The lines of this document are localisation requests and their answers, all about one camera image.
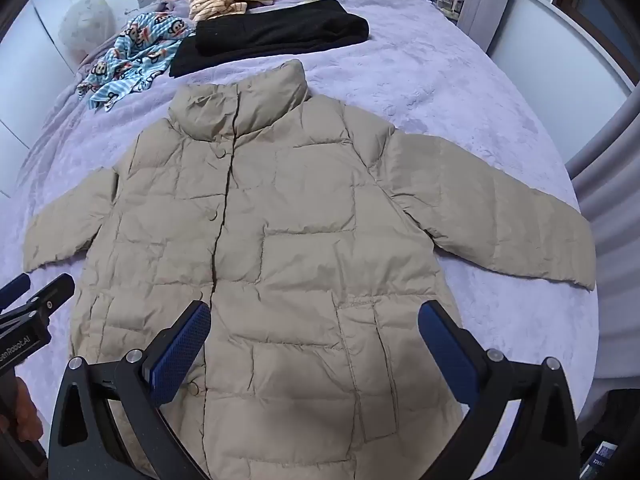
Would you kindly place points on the blue monkey print garment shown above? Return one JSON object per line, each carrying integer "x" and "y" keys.
{"x": 140, "y": 45}

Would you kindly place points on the beige puffer jacket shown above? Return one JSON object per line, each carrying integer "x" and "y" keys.
{"x": 300, "y": 210}

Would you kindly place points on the person's left hand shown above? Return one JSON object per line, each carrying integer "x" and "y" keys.
{"x": 29, "y": 410}

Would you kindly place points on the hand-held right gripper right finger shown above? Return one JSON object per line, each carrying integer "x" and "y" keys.
{"x": 447, "y": 355}

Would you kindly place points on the purple embossed blanket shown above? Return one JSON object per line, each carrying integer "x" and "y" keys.
{"x": 425, "y": 75}

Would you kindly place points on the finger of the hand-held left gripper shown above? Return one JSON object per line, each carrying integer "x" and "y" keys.
{"x": 55, "y": 295}
{"x": 15, "y": 287}

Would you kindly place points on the dark window frame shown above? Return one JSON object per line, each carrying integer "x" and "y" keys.
{"x": 600, "y": 30}

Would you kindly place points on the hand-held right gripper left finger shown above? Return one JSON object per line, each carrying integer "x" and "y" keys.
{"x": 182, "y": 355}

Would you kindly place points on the white round pillow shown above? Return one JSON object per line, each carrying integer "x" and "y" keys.
{"x": 87, "y": 22}

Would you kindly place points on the black bag white label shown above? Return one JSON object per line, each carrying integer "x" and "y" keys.
{"x": 615, "y": 425}

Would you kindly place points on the black garment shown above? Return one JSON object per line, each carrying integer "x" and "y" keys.
{"x": 280, "y": 30}

